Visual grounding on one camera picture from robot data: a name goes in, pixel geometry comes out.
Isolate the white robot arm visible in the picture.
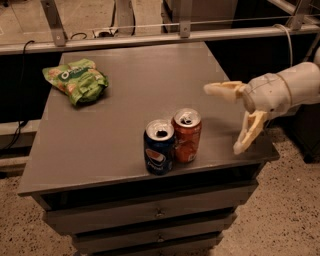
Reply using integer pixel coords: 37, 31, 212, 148
203, 62, 320, 155

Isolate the blue pepsi can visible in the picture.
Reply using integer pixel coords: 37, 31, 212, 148
143, 119, 175, 175

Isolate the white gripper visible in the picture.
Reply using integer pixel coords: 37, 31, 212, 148
203, 73, 293, 155

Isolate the metal railing frame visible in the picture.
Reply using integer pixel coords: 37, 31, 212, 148
0, 0, 319, 55

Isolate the grey drawer cabinet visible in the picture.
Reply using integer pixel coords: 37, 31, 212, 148
18, 43, 278, 256

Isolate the power strip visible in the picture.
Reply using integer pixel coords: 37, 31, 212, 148
92, 29, 118, 38

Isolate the green chip bag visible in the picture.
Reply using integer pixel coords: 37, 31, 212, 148
42, 58, 109, 106

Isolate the red coke can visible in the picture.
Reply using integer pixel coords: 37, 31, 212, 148
171, 108, 202, 163

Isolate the black cable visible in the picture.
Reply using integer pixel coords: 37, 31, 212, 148
0, 39, 36, 152

